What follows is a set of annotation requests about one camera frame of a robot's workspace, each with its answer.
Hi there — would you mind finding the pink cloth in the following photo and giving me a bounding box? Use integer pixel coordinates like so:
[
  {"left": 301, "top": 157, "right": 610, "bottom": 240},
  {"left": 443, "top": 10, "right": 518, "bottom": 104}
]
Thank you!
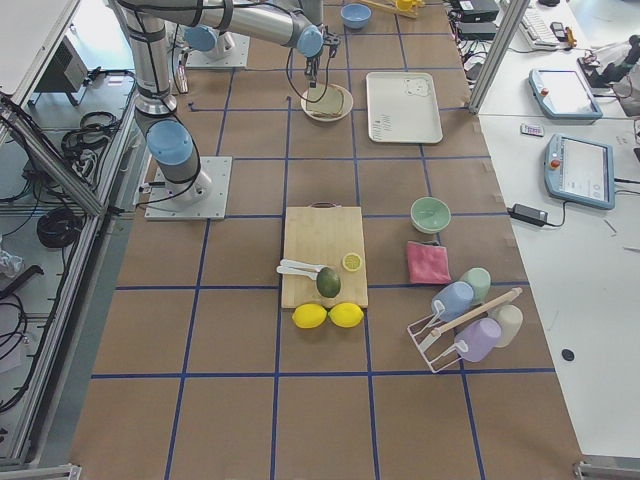
[{"left": 406, "top": 241, "right": 451, "bottom": 285}]

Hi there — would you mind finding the green cup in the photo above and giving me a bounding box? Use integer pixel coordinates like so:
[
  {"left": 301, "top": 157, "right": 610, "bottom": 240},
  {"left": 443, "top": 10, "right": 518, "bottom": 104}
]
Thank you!
[{"left": 460, "top": 267, "right": 491, "bottom": 306}]

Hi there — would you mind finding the white wire cup rack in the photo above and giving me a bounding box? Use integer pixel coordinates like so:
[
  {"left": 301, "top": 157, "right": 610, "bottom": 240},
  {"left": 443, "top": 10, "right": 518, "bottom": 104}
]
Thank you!
[{"left": 407, "top": 287, "right": 522, "bottom": 373}]

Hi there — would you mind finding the green avocado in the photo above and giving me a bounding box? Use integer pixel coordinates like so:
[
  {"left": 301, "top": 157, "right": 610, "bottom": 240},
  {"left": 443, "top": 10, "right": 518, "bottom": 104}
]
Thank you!
[{"left": 315, "top": 267, "right": 341, "bottom": 298}]

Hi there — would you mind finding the yellow cup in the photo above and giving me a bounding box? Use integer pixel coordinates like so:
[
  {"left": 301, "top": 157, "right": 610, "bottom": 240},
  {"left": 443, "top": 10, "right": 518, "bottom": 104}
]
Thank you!
[{"left": 395, "top": 0, "right": 413, "bottom": 11}]

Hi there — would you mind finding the white round plate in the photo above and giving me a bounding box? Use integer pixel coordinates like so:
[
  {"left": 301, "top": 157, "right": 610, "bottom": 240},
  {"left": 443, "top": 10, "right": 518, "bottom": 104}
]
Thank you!
[{"left": 301, "top": 83, "right": 354, "bottom": 122}]

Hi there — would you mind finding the white plastic fork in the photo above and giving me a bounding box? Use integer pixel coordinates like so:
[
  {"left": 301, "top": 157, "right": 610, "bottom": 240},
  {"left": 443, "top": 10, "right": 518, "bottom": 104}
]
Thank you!
[{"left": 279, "top": 259, "right": 326, "bottom": 272}]

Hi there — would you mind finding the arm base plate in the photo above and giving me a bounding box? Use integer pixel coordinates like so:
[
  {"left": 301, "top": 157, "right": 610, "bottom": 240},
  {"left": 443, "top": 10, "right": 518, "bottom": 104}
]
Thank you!
[
  {"left": 186, "top": 32, "right": 250, "bottom": 70},
  {"left": 144, "top": 156, "right": 232, "bottom": 221}
]

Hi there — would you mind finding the beige cup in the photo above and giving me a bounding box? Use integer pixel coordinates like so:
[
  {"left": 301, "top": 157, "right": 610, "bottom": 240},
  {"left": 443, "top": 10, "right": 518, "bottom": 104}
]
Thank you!
[{"left": 488, "top": 304, "right": 523, "bottom": 348}]

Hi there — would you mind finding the white bear tray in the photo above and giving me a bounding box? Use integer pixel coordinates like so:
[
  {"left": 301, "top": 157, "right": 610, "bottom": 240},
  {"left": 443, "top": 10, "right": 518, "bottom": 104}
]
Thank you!
[{"left": 366, "top": 72, "right": 443, "bottom": 144}]

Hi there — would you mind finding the blue cup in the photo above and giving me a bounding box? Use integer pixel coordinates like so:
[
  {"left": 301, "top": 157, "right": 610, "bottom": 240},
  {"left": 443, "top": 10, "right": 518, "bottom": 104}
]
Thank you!
[{"left": 431, "top": 281, "right": 474, "bottom": 322}]

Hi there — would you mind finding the wooden cutting board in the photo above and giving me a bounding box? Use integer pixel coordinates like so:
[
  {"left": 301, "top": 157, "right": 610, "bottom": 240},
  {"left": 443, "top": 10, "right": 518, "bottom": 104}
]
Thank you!
[{"left": 281, "top": 206, "right": 368, "bottom": 309}]

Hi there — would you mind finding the yellow lemon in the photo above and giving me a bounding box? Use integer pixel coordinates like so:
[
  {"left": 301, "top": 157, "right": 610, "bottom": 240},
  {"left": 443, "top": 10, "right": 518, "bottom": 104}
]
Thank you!
[
  {"left": 292, "top": 303, "right": 328, "bottom": 329},
  {"left": 328, "top": 302, "right": 364, "bottom": 328}
]

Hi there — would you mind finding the wooden cup rack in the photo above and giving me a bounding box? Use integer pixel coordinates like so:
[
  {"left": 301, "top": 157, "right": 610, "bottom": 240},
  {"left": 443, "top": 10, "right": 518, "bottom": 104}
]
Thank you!
[{"left": 361, "top": 0, "right": 425, "bottom": 19}]

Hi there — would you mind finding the black power adapter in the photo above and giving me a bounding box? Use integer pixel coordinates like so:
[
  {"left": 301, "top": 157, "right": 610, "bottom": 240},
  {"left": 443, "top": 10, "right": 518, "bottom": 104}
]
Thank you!
[{"left": 507, "top": 203, "right": 548, "bottom": 227}]

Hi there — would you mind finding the near teach pendant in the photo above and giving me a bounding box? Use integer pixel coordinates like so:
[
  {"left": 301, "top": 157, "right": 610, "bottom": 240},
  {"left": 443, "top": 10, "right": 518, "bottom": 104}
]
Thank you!
[{"left": 543, "top": 134, "right": 615, "bottom": 210}]

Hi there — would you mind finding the green bowl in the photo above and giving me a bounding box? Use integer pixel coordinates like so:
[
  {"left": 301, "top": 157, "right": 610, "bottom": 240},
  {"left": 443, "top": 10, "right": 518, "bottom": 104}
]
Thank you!
[{"left": 410, "top": 197, "right": 451, "bottom": 234}]

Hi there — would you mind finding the white plastic spoon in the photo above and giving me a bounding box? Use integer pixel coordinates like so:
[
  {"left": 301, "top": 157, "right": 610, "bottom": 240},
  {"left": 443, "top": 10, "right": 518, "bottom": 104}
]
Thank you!
[{"left": 276, "top": 265, "right": 318, "bottom": 281}]

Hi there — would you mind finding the blue bowl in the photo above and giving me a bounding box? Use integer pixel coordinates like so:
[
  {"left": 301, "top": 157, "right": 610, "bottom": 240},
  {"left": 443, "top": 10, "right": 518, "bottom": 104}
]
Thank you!
[{"left": 340, "top": 3, "right": 372, "bottom": 30}]

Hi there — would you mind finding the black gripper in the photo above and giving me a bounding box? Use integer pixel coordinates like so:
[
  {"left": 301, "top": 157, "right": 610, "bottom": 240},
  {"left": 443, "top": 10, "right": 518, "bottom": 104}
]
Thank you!
[{"left": 303, "top": 27, "right": 341, "bottom": 88}]

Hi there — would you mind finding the yellow lemon right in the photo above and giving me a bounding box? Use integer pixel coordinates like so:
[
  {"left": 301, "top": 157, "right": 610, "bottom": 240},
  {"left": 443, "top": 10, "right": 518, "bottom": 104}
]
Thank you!
[{"left": 328, "top": 302, "right": 364, "bottom": 328}]

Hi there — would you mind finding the purple cup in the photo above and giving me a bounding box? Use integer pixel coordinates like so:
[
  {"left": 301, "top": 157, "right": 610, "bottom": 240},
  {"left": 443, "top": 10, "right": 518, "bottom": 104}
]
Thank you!
[{"left": 454, "top": 317, "right": 502, "bottom": 362}]

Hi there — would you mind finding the lemon slice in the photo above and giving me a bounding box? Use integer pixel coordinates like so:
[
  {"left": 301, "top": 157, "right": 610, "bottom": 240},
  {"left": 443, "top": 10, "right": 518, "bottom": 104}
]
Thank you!
[{"left": 341, "top": 252, "right": 363, "bottom": 273}]

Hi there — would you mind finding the far teach pendant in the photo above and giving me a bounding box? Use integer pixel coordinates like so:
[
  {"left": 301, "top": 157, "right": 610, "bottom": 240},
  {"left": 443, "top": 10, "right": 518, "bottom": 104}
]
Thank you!
[{"left": 528, "top": 69, "right": 603, "bottom": 121}]

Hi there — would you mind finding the aluminium frame post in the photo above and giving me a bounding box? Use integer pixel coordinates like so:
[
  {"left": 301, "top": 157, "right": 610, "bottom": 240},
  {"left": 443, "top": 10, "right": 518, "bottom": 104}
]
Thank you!
[{"left": 468, "top": 0, "right": 529, "bottom": 115}]

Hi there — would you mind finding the teach pendant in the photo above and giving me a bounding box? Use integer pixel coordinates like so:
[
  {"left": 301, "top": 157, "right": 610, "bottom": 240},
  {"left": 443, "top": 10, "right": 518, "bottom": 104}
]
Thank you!
[
  {"left": 528, "top": 69, "right": 603, "bottom": 121},
  {"left": 543, "top": 134, "right": 615, "bottom": 210}
]

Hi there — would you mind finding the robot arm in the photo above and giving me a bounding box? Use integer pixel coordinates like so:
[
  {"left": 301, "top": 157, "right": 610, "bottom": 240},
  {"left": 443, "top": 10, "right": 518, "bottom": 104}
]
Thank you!
[
  {"left": 183, "top": 25, "right": 235, "bottom": 58},
  {"left": 114, "top": 1, "right": 340, "bottom": 200}
]

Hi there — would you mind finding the yellow lemon left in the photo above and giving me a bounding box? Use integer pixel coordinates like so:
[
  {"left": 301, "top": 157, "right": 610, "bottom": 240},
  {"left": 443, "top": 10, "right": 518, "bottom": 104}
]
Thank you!
[{"left": 292, "top": 303, "right": 328, "bottom": 329}]

